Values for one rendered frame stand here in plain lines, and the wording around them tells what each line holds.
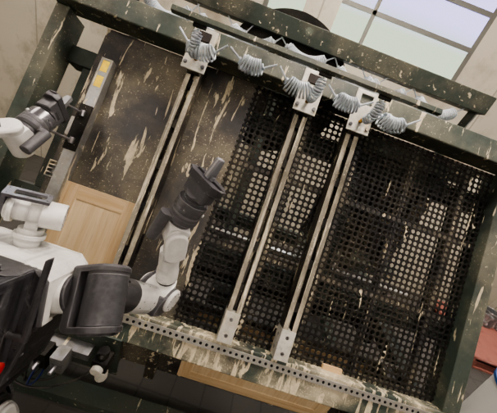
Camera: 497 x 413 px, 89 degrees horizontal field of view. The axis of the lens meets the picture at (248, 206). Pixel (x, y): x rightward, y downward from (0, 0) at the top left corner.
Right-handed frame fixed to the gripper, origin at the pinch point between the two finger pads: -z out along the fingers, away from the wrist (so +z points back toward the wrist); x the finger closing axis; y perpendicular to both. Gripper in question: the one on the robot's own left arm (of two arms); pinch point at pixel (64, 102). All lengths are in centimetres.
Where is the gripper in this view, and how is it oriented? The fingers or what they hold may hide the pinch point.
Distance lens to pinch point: 124.3
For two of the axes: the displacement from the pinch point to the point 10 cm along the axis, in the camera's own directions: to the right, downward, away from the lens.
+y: 9.4, 3.3, 0.5
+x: -2.4, 5.6, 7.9
